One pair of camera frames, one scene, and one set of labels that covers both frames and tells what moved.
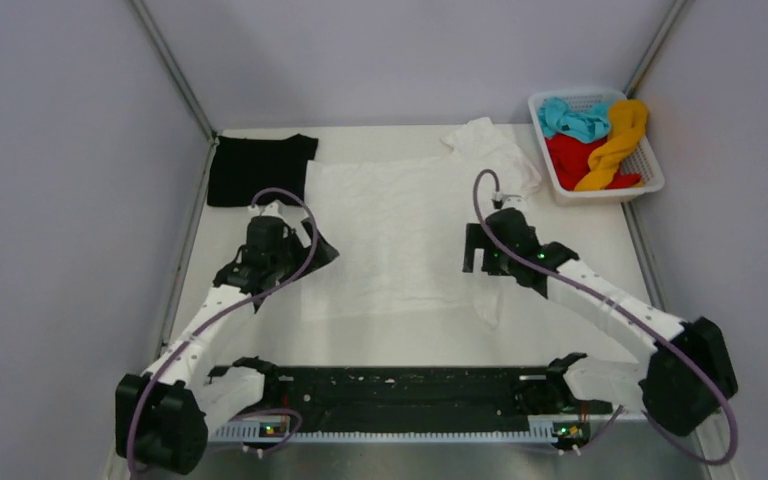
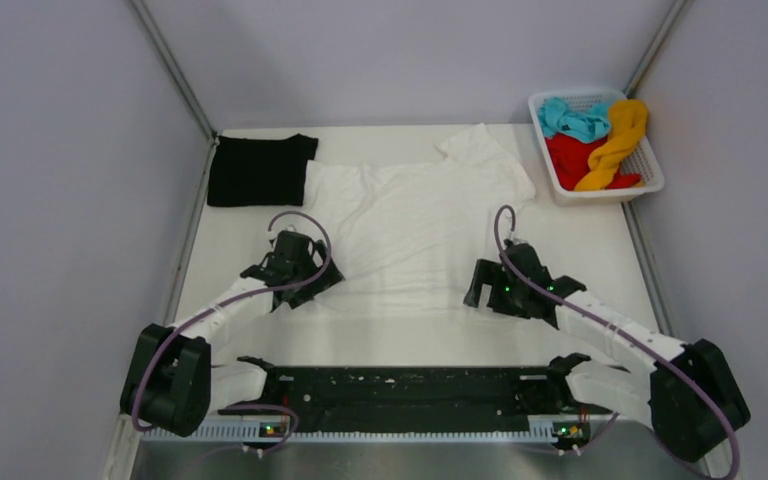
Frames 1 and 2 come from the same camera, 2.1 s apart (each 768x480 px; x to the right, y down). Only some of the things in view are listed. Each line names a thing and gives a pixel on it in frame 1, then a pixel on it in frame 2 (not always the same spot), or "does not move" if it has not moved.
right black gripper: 475,240 to 491,273
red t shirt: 571,159 does not move
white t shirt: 399,224 does not move
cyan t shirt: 590,124 does not move
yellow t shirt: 627,121 does not move
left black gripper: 324,255 to 300,298
